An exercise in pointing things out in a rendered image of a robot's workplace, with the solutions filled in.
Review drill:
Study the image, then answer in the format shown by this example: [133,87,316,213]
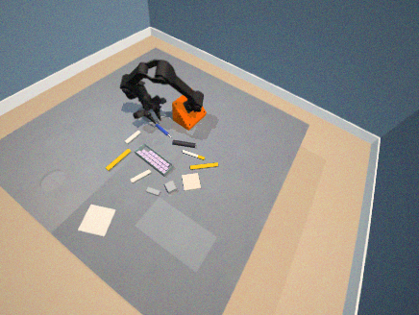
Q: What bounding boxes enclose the yellow cylinder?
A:
[190,162,218,170]

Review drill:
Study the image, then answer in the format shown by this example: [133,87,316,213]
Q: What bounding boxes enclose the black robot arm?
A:
[120,59,204,113]

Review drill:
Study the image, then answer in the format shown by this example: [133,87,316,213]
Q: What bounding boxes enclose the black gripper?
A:
[134,93,167,124]

